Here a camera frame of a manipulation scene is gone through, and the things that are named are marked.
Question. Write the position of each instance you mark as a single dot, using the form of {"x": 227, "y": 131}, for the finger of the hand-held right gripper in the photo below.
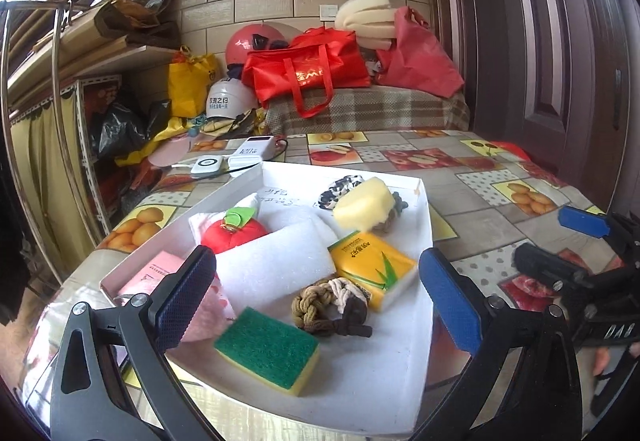
{"x": 580, "y": 219}
{"x": 545, "y": 266}

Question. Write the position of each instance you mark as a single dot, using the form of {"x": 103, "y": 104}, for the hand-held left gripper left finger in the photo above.
{"x": 187, "y": 296}

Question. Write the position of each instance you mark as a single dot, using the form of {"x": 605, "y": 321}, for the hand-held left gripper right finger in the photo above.
{"x": 450, "y": 301}

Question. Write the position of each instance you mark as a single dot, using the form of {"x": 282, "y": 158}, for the pink packet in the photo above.
{"x": 210, "y": 316}

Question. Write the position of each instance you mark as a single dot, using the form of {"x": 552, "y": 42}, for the pink paper card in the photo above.
{"x": 150, "y": 271}

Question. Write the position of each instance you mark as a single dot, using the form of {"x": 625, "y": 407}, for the red apple plush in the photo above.
{"x": 235, "y": 236}

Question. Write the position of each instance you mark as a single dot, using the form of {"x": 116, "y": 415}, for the green yellow scouring sponge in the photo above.
{"x": 265, "y": 346}

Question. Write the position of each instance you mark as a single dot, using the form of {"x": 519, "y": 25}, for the yellow tissue packet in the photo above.
{"x": 365, "y": 261}

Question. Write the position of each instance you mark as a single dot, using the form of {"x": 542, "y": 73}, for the white foam sheet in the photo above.
{"x": 280, "y": 266}

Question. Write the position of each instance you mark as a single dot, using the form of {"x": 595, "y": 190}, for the grey scrunchie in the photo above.
{"x": 400, "y": 203}

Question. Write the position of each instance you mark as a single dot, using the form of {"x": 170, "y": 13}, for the white shallow tray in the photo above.
{"x": 350, "y": 371}

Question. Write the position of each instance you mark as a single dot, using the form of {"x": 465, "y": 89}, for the pale yellow sponge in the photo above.
{"x": 365, "y": 206}

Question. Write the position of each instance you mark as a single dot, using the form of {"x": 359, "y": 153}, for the leopard print scrunchie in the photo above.
{"x": 332, "y": 193}

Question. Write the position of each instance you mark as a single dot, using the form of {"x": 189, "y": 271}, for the person's right hand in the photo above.
{"x": 601, "y": 361}

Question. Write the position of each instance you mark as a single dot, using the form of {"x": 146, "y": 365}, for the fruit print tablecloth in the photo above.
{"x": 480, "y": 221}

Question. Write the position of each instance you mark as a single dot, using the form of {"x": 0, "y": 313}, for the white round-mark power bank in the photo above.
{"x": 212, "y": 167}

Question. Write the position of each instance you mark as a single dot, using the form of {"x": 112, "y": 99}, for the pink round disc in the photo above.
{"x": 170, "y": 153}

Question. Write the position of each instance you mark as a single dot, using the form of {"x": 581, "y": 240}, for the yellow cloth pile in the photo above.
{"x": 165, "y": 126}

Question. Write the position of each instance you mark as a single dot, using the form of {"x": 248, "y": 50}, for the brown panelled door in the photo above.
{"x": 550, "y": 46}

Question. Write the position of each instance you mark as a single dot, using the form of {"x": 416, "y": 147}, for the black plastic bag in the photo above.
{"x": 120, "y": 126}

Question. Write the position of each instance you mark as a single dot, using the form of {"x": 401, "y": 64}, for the yellow green curtain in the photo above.
{"x": 40, "y": 171}

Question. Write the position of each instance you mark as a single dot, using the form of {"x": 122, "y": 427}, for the metal angle shelf rack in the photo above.
{"x": 82, "y": 131}

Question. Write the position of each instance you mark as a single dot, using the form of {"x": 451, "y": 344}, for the white helmet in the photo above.
{"x": 230, "y": 96}

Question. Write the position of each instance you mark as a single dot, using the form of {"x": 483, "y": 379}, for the plaid cloth cover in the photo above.
{"x": 375, "y": 108}

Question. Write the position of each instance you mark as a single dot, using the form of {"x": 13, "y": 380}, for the yellow shopping bag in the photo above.
{"x": 187, "y": 86}

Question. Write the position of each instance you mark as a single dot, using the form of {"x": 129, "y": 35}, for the red plastic bag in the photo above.
{"x": 420, "y": 56}

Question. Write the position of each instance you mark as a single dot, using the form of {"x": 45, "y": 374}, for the red tote bag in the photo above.
{"x": 310, "y": 71}

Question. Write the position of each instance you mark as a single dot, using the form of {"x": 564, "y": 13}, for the red helmet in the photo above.
{"x": 245, "y": 43}

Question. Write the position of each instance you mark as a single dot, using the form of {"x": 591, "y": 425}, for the wooden boards stack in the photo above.
{"x": 90, "y": 51}

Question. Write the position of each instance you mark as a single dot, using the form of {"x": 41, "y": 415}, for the brown folded cardboard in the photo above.
{"x": 130, "y": 16}

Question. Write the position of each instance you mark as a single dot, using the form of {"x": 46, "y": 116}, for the cream foam roll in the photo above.
{"x": 365, "y": 13}

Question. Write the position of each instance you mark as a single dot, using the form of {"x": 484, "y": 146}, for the metal clothes rack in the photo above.
{"x": 35, "y": 3}

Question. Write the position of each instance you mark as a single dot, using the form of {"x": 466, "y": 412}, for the white wall switch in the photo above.
{"x": 328, "y": 11}

